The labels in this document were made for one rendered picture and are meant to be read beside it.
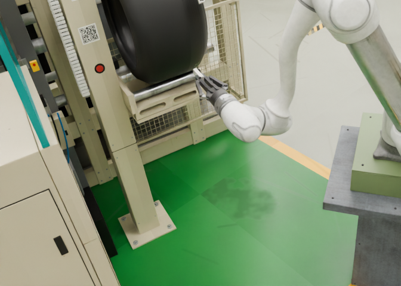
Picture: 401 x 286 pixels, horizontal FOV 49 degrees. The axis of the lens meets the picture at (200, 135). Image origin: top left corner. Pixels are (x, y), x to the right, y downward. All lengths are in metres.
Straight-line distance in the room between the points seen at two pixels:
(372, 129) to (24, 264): 1.38
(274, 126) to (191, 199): 1.20
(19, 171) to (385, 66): 1.01
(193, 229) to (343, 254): 0.81
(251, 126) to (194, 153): 1.55
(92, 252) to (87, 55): 0.86
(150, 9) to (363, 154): 0.98
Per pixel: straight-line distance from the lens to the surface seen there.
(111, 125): 2.12
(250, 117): 1.55
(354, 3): 1.17
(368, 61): 1.32
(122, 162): 2.25
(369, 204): 1.76
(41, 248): 1.39
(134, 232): 2.62
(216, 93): 1.67
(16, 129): 1.31
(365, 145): 1.85
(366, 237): 2.05
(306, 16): 1.40
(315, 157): 2.94
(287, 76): 1.54
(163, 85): 2.03
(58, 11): 1.88
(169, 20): 1.78
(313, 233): 2.50
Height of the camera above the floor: 1.91
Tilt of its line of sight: 37 degrees down
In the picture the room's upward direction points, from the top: 10 degrees counter-clockwise
